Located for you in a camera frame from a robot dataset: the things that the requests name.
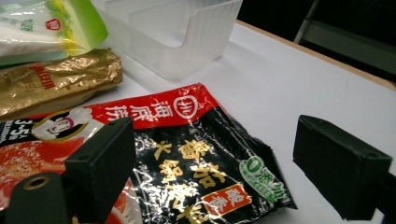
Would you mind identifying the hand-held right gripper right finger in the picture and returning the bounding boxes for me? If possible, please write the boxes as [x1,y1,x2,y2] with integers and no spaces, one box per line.
[292,114,393,222]

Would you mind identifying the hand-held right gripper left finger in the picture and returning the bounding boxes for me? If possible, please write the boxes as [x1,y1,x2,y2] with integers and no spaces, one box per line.
[64,116,138,224]

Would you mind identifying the red and black sauce packet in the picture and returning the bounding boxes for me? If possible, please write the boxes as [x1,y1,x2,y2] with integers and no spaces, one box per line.
[0,82,298,224]

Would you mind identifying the gold foil packet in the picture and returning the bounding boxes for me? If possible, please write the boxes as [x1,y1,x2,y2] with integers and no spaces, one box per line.
[0,48,123,121]

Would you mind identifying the clear plastic container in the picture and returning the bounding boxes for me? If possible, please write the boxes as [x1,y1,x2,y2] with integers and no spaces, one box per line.
[90,0,244,83]

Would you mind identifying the green and white packet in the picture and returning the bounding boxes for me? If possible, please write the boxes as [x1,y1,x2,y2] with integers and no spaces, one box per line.
[0,0,109,67]

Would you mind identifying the white metal stand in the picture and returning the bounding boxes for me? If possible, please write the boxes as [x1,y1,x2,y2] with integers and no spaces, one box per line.
[293,0,396,75]

